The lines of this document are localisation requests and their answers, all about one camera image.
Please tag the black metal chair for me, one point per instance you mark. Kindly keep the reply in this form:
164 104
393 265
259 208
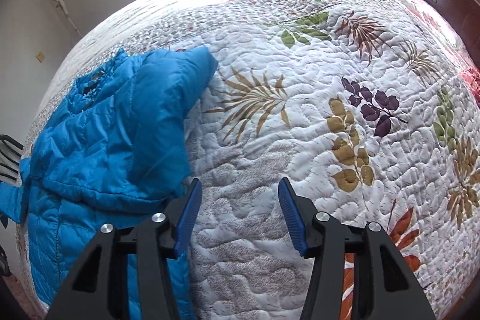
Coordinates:
11 151

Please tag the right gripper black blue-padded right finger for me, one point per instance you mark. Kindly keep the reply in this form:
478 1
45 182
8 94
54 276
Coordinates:
384 286

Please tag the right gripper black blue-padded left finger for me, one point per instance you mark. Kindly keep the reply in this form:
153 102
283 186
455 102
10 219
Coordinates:
97 285

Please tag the blue puffer jacket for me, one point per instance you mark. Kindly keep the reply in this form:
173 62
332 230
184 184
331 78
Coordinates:
112 152

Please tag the white wall plug with cable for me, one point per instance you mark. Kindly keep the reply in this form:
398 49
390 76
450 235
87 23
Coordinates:
60 4

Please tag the white floral quilt bedspread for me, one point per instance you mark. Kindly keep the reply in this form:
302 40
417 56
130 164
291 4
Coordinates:
366 106

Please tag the yellow wall switch plate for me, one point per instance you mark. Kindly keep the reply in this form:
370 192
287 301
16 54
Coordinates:
40 57

